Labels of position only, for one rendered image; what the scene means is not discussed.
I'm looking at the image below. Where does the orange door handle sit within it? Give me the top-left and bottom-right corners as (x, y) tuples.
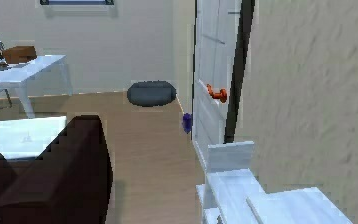
(206, 83), (228, 104)

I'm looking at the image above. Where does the small purple object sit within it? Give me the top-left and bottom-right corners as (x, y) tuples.
(181, 112), (193, 135)

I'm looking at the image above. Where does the dark brown sofa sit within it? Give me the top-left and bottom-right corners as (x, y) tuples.
(0, 114), (114, 224)

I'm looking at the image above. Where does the white table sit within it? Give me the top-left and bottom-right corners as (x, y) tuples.
(0, 54), (74, 120)

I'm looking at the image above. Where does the brown box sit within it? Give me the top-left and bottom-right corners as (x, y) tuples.
(2, 45), (38, 65)

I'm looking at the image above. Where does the white stepped shelf unit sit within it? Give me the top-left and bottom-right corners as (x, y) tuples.
(195, 140), (355, 224)

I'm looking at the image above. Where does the grey round floor cushion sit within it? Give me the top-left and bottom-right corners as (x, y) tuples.
(126, 80), (178, 108)

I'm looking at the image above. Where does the white room door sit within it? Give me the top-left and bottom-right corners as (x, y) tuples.
(191, 0), (245, 174)

